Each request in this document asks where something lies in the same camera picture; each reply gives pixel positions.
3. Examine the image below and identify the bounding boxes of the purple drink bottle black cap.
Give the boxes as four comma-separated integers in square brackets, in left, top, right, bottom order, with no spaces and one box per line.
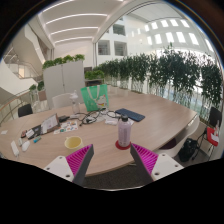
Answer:
[117,114,132,149]

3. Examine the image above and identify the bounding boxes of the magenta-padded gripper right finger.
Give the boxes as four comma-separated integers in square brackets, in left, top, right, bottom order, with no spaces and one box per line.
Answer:
[130,143,185,185]

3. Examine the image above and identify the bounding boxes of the black tangled cable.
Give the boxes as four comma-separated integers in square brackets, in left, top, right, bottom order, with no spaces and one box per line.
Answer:
[69,108,121,126]

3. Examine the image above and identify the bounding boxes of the black chair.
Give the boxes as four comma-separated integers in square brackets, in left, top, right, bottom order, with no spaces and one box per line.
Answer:
[17,103,34,118]
[208,106,223,129]

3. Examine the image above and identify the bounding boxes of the colourful sticker sheet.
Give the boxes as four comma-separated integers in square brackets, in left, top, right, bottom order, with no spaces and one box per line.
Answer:
[53,119,79,135]

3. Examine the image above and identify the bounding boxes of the white cabinet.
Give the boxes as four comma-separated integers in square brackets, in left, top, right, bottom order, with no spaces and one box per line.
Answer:
[42,59,86,109]

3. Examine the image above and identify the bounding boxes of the black power adapter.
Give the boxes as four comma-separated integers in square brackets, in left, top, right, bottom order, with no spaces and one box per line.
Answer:
[58,114,70,123]

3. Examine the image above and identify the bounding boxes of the flat round red coaster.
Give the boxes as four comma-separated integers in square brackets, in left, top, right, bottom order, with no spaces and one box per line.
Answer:
[114,139,133,151]

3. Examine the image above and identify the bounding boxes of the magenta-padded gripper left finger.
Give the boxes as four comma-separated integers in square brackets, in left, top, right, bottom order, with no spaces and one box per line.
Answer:
[43,143,95,187]

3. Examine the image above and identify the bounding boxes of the dark blue keyboard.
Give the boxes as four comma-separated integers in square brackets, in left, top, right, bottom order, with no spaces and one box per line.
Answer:
[114,107,146,123]

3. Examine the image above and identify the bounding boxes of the ceiling light strips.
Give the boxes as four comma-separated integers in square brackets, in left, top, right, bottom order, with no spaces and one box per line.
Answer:
[41,0,124,46]

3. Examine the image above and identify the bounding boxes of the green tote bag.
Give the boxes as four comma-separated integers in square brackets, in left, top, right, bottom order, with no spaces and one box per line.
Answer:
[80,83,110,113]

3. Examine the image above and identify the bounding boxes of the pale yellow mug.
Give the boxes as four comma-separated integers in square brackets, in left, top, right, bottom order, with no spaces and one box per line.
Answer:
[63,135,84,152]

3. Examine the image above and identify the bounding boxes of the white chair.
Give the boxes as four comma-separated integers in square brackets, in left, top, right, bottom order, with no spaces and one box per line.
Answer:
[156,114,201,159]
[51,92,79,109]

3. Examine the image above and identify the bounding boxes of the row of green trees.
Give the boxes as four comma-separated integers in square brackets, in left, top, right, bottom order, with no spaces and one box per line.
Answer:
[96,46,224,114]

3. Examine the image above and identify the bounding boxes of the black backpack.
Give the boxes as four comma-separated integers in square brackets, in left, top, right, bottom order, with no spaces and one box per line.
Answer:
[178,137,198,163]

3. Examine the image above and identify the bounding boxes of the black folder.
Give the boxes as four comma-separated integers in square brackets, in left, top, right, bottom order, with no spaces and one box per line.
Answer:
[25,124,43,140]

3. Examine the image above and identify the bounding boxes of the planter box with plants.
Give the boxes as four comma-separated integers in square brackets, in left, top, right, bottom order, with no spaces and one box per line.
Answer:
[28,80,46,103]
[84,69,106,88]

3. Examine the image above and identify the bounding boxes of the glass railing wooden handrail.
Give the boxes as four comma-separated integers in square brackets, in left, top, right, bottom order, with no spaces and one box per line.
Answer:
[0,88,34,126]

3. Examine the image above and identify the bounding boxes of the green plants atop cabinet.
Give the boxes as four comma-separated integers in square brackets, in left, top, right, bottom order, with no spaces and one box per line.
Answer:
[41,54,86,70]

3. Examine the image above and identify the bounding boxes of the clear plastic bottle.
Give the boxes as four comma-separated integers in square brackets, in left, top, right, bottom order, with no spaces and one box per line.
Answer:
[69,90,81,116]

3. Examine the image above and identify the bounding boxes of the red bag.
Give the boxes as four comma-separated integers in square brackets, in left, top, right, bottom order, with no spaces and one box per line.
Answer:
[205,125,220,148]

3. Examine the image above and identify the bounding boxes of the notebook with white paper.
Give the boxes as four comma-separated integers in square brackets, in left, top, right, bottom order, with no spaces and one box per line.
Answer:
[39,113,61,135]

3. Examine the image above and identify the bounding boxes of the white packet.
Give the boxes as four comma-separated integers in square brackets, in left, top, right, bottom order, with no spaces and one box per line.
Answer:
[104,118,118,126]

